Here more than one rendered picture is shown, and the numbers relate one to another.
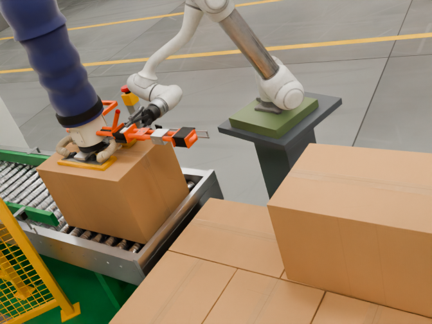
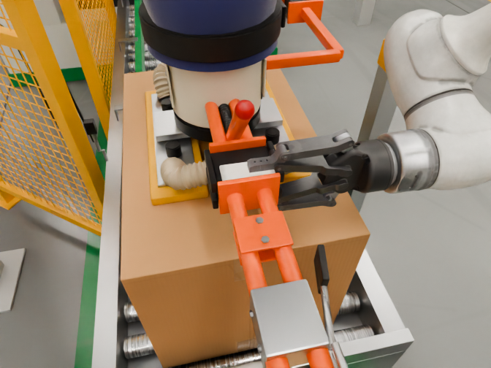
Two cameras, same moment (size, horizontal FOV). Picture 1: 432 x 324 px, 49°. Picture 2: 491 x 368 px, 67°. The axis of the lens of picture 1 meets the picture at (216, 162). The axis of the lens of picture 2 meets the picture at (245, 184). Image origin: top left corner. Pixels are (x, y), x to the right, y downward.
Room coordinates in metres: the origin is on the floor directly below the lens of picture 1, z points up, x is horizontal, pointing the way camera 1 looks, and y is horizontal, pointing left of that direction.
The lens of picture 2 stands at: (1.73, 0.13, 1.45)
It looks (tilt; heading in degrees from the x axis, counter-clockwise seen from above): 46 degrees down; 37
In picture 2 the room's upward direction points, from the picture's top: straight up
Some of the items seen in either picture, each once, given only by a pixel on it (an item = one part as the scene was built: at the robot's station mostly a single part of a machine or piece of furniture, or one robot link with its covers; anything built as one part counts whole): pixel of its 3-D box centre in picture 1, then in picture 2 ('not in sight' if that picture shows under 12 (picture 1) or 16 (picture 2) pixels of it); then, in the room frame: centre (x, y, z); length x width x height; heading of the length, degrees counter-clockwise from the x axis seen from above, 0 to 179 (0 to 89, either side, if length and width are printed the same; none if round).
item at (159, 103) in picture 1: (157, 108); (400, 161); (2.18, 0.19, 1.07); 0.09 x 0.06 x 0.09; 49
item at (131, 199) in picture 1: (115, 181); (223, 198); (2.18, 0.54, 0.75); 0.60 x 0.40 x 0.40; 49
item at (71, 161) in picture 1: (85, 158); (171, 131); (2.11, 0.61, 0.97); 0.34 x 0.10 x 0.05; 49
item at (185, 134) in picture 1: (184, 138); not in sight; (1.78, 0.10, 1.08); 0.08 x 0.07 x 0.05; 49
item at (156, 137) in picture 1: (161, 136); (286, 324); (1.88, 0.19, 1.07); 0.07 x 0.07 x 0.04; 49
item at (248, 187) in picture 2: (125, 132); (242, 174); (2.02, 0.36, 1.08); 0.10 x 0.08 x 0.06; 139
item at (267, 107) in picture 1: (272, 99); not in sight; (2.35, -0.41, 0.83); 0.22 x 0.18 x 0.06; 37
